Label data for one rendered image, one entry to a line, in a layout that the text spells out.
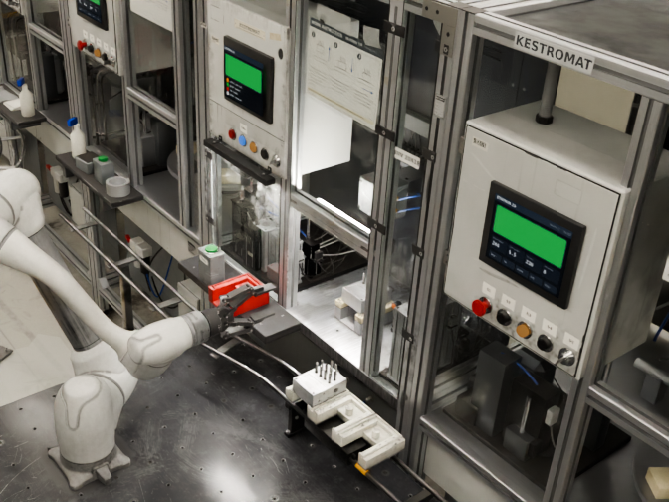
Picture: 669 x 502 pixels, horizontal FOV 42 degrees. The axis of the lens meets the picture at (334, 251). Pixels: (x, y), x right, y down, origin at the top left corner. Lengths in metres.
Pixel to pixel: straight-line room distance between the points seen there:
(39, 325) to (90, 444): 1.97
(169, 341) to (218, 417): 0.54
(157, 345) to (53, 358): 1.96
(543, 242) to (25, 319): 3.12
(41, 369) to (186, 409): 1.47
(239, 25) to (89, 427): 1.22
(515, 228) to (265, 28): 1.00
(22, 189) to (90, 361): 0.53
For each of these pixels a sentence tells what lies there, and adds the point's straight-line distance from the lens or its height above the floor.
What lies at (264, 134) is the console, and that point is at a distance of 2.64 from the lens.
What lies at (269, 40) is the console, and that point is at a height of 1.77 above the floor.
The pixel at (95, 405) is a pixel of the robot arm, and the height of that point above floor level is 0.92.
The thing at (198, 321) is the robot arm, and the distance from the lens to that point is 2.34.
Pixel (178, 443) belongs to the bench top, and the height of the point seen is 0.68.
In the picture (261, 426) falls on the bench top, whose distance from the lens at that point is 2.73.
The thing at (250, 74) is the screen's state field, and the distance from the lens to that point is 2.59.
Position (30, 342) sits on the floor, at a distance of 4.34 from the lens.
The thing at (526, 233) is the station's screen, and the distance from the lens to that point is 1.89.
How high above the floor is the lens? 2.51
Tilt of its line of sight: 30 degrees down
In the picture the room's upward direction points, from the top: 4 degrees clockwise
